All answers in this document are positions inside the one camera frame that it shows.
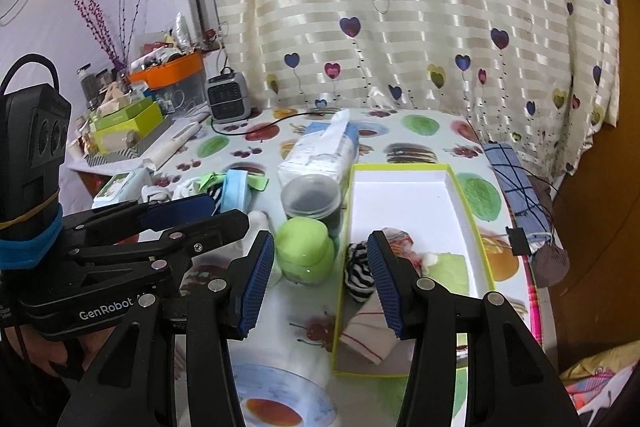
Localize black white striped sock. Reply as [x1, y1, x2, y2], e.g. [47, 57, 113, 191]
[343, 242, 375, 303]

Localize left hand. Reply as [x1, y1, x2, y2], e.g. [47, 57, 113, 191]
[2, 325, 114, 377]

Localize white sock bundle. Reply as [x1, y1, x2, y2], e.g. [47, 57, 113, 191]
[141, 178, 205, 202]

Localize white sock in box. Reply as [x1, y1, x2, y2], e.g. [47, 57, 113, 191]
[421, 253, 438, 269]

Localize wet wipes pack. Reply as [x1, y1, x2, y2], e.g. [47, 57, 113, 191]
[91, 167, 152, 209]

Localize green folded towel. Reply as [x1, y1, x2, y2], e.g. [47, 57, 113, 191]
[423, 253, 470, 296]

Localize green plastic cup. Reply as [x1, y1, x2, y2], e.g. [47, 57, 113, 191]
[274, 217, 335, 285]

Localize white red striped sock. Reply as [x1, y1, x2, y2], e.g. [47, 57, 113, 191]
[340, 291, 399, 365]

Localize light blue mask pouch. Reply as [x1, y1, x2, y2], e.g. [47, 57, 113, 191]
[219, 169, 250, 212]

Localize zigzag pattern tray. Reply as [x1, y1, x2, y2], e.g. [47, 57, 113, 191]
[85, 117, 174, 167]

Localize green white shallow box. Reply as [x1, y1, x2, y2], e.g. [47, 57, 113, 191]
[332, 164, 495, 378]

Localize white long dispenser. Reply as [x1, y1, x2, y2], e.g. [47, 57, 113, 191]
[142, 121, 201, 172]

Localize lime green boxes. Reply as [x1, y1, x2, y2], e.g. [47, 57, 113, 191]
[91, 98, 164, 154]

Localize green cloth piece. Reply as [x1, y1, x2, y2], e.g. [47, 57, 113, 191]
[196, 169, 269, 192]

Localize dark lidded plastic jar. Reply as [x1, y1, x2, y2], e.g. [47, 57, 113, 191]
[281, 174, 342, 235]

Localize fruit print tablecloth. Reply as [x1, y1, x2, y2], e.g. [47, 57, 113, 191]
[64, 106, 547, 427]

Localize orange lid storage bin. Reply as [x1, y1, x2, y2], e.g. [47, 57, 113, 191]
[129, 51, 206, 115]

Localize grey small fan heater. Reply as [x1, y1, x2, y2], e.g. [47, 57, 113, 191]
[205, 66, 252, 124]

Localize blue plaid cloth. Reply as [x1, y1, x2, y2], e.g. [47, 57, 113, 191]
[483, 142, 554, 256]

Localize purple branch vase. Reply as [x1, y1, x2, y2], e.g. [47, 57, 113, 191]
[74, 0, 148, 72]

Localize heart pattern curtain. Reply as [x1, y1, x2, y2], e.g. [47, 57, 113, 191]
[216, 0, 620, 178]

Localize black power cable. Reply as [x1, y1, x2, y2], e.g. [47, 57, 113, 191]
[209, 108, 342, 137]

